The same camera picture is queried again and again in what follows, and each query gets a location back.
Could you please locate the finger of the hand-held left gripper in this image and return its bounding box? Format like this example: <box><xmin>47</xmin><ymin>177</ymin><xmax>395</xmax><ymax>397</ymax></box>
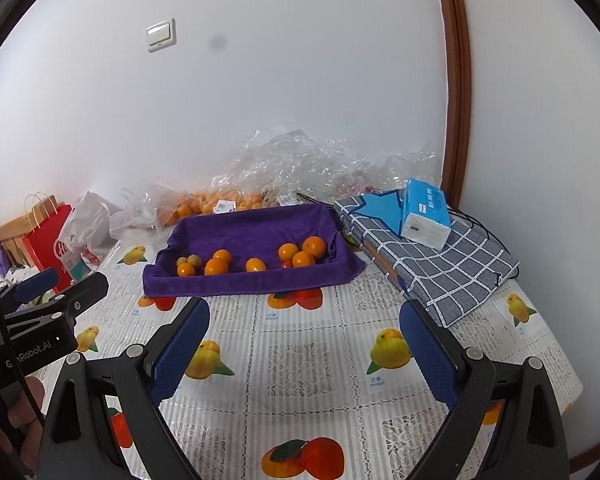
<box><xmin>25</xmin><ymin>272</ymin><xmax>110</xmax><ymax>328</ymax></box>
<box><xmin>0</xmin><ymin>267</ymin><xmax>61</xmax><ymax>313</ymax></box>

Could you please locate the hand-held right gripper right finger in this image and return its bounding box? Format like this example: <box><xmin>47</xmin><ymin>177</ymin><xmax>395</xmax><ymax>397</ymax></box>
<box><xmin>399</xmin><ymin>300</ymin><xmax>571</xmax><ymax>480</ymax></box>

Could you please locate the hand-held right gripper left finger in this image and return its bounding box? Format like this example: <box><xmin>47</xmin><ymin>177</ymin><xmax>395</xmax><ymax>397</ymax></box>
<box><xmin>39</xmin><ymin>297</ymin><xmax>212</xmax><ymax>480</ymax></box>

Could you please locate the purple towel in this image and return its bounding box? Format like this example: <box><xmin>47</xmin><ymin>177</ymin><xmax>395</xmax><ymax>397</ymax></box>
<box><xmin>142</xmin><ymin>203</ymin><xmax>367</xmax><ymax>298</ymax></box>

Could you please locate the labelled clear bag of oranges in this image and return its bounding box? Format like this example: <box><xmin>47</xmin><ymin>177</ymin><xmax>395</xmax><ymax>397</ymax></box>
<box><xmin>195</xmin><ymin>187</ymin><xmax>266</xmax><ymax>213</ymax></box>

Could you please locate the person's left hand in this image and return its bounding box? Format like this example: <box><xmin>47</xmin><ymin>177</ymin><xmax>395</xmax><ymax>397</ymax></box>
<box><xmin>7</xmin><ymin>379</ymin><xmax>46</xmax><ymax>473</ymax></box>

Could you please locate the red paper shopping bag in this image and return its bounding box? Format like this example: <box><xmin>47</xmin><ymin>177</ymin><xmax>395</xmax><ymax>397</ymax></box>
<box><xmin>21</xmin><ymin>203</ymin><xmax>88</xmax><ymax>293</ymax></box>

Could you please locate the brown paper shopping bag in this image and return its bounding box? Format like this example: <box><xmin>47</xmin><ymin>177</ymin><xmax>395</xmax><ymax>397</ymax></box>
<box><xmin>0</xmin><ymin>192</ymin><xmax>58</xmax><ymax>266</ymax></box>

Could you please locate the white plastic bag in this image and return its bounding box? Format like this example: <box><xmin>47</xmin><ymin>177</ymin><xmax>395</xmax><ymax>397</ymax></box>
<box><xmin>57</xmin><ymin>191</ymin><xmax>118</xmax><ymax>266</ymax></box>

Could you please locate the grey checkered cloth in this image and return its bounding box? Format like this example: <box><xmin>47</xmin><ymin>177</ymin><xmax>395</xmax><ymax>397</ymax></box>
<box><xmin>334</xmin><ymin>190</ymin><xmax>521</xmax><ymax>328</ymax></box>

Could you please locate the empty clear plastic bag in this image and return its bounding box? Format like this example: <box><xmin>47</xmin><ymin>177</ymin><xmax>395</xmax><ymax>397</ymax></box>
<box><xmin>110</xmin><ymin>187</ymin><xmax>161</xmax><ymax>241</ymax></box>

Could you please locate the printed fruit tablecloth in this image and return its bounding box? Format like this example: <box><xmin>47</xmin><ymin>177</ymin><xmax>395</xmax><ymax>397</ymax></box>
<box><xmin>27</xmin><ymin>237</ymin><xmax>585</xmax><ymax>480</ymax></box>

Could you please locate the clear bag with few oranges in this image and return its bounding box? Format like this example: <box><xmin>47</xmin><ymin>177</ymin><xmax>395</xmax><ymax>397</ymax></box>
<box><xmin>155</xmin><ymin>190</ymin><xmax>206</xmax><ymax>228</ymax></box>

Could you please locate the blue tissue pack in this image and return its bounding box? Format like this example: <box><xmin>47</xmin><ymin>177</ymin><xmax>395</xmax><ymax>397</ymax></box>
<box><xmin>399</xmin><ymin>178</ymin><xmax>454</xmax><ymax>250</ymax></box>

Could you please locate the labelled bag of brown fruit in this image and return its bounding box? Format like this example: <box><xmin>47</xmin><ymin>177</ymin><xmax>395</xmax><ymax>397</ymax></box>
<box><xmin>262</xmin><ymin>190</ymin><xmax>306</xmax><ymax>207</ymax></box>

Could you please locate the crumpled clear plastic wrap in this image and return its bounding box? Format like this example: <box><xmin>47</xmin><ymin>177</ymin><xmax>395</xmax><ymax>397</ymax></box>
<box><xmin>215</xmin><ymin>127</ymin><xmax>443</xmax><ymax>201</ymax></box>

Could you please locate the thin black table cable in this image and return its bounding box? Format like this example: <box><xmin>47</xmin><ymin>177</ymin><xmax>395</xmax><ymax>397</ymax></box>
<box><xmin>450</xmin><ymin>207</ymin><xmax>521</xmax><ymax>281</ymax></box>

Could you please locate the white wall light switch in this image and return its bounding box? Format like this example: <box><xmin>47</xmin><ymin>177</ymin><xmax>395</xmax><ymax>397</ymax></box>
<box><xmin>146</xmin><ymin>18</ymin><xmax>177</xmax><ymax>54</ymax></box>

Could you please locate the brown wooden door frame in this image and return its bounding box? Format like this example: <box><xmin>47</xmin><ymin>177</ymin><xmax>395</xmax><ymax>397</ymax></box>
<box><xmin>430</xmin><ymin>0</ymin><xmax>473</xmax><ymax>206</ymax></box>

